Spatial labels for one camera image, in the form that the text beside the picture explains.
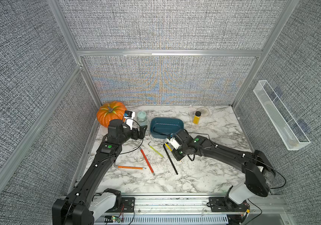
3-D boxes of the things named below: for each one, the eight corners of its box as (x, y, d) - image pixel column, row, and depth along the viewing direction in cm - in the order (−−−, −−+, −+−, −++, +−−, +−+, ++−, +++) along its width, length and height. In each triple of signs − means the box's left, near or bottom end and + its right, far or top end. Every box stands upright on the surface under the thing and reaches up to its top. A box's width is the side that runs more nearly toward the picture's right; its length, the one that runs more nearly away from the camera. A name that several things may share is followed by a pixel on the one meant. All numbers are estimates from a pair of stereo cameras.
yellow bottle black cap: (193, 124, 111) (196, 115, 102) (192, 120, 113) (195, 111, 105) (198, 124, 111) (201, 115, 102) (197, 120, 113) (200, 111, 105)
